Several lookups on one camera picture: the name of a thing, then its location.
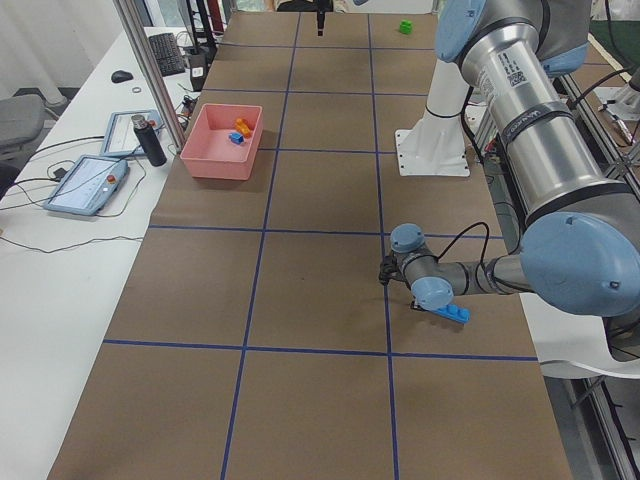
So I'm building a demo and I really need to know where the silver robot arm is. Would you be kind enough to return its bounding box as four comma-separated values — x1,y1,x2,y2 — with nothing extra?
379,1,639,317
313,0,368,37

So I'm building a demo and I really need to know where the aluminium frame post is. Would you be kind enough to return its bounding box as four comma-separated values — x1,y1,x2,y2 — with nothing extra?
113,0,186,153

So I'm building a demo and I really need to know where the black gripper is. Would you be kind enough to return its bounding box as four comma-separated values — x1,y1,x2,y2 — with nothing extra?
314,0,331,36
378,253,423,311

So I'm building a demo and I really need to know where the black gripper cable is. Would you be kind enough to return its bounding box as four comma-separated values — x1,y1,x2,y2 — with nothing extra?
434,222,491,266

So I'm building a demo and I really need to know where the orange toy block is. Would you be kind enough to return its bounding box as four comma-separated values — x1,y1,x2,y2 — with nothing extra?
235,118,252,138

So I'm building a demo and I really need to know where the brown paper table mat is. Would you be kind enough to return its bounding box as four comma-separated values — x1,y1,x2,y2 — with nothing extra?
50,13,571,479

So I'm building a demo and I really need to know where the far teach pendant tablet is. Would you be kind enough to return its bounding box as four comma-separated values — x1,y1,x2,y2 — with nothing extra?
100,109,162,157

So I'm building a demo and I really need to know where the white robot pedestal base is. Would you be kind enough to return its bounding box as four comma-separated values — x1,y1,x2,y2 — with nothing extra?
395,60,470,177

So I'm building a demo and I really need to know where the teach pendant tablet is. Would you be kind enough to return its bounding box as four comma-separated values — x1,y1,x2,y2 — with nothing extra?
100,109,162,157
43,155,129,216

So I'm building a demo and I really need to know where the black water bottle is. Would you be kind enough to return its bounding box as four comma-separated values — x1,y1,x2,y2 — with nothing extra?
131,114,167,167

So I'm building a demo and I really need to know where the long blue toy block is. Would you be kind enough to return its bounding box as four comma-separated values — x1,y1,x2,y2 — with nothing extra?
432,304,471,324

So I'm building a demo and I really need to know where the black keyboard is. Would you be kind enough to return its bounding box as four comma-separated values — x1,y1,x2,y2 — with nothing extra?
148,33,185,77

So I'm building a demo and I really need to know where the small blue toy block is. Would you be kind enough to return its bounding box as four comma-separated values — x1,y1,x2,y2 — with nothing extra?
228,132,244,145

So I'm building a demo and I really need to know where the near teach pendant tablet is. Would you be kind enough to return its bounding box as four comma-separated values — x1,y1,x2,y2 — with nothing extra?
43,155,129,216

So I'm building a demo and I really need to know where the pink plastic box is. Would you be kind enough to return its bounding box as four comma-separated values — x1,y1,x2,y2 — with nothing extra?
180,103,263,181

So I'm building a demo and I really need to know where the black computer mouse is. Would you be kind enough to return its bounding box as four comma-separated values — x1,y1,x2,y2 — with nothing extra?
110,70,133,84

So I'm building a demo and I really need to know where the green toy block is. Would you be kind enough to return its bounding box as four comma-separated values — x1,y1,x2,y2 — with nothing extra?
398,19,413,35

